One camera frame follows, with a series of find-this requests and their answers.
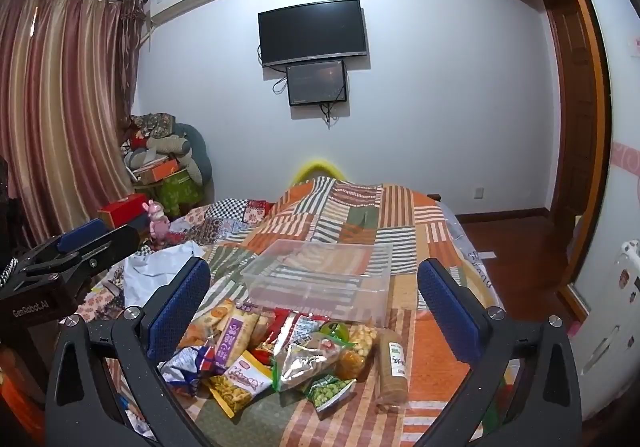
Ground brown biscuit roll packet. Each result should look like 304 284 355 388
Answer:
375 329 410 414

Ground checkered patchwork cloth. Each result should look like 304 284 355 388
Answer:
170 197 271 248

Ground orange print snack packet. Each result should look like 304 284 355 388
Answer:
179 299 236 349

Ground pink toy figure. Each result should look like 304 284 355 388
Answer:
146 199 172 242

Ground red snack packet white label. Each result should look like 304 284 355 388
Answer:
250 309 326 363

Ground clear plastic storage box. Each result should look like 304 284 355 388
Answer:
240 239 393 328

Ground green pea snack packet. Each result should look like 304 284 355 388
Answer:
304 374 357 414

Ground purple label snack packet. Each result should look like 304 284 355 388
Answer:
212 312 263 369

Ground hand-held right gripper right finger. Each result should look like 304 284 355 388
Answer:
417 258 583 447

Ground black wall television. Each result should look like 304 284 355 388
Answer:
257 0 371 69

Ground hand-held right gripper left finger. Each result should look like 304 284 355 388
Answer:
45 257 211 447

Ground patterned cloth bundle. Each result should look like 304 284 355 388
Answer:
131 113 177 138

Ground small black wall screen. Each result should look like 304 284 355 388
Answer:
286 61 349 107

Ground striped brown curtain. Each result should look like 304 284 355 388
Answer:
0 0 147 250

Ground orange cardboard box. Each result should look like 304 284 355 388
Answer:
134 157 182 184

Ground pile of bedding and boxes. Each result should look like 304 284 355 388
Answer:
124 123 212 185

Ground wooden door frame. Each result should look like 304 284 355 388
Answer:
542 0 615 323

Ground red box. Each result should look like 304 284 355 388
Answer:
97 193 151 229

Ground yellow corn puff packet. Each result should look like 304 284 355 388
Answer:
335 324 379 383

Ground yellow round object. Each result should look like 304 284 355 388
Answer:
292 159 349 186

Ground person's left forearm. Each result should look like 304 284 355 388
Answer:
0 349 51 435

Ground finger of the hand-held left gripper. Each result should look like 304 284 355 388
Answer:
25 226 141 280
15 219 108 272

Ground blue white crumpled packet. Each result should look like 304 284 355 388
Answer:
159 346 217 398

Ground green jelly cup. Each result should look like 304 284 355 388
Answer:
320 322 351 341

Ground striped patchwork blanket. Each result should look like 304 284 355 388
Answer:
85 174 501 447

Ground green patterned box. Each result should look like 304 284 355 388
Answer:
159 169 204 218

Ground white door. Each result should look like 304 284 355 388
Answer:
560 0 640 428

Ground white cloth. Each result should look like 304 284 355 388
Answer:
122 242 205 309

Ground grey printed bedsheet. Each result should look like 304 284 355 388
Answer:
440 204 502 308

